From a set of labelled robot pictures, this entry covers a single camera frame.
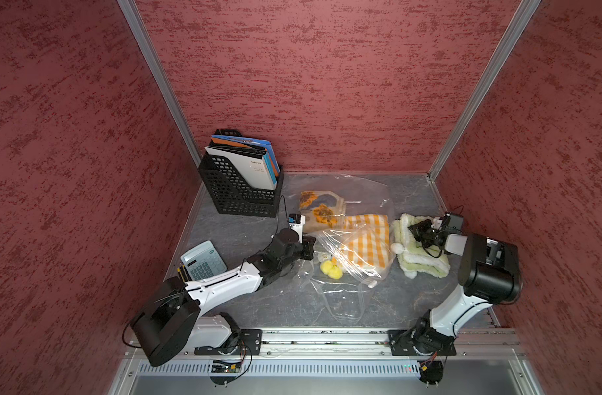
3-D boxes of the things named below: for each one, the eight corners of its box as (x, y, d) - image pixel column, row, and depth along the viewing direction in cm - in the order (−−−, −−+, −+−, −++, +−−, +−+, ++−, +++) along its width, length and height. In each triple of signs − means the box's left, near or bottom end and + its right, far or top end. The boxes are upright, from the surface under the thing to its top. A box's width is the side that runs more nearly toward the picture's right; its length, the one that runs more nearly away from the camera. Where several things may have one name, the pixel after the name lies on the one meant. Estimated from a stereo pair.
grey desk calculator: (196, 288, 87) (192, 285, 84) (183, 260, 93) (179, 256, 91) (228, 267, 92) (226, 264, 89) (213, 242, 98) (210, 238, 96)
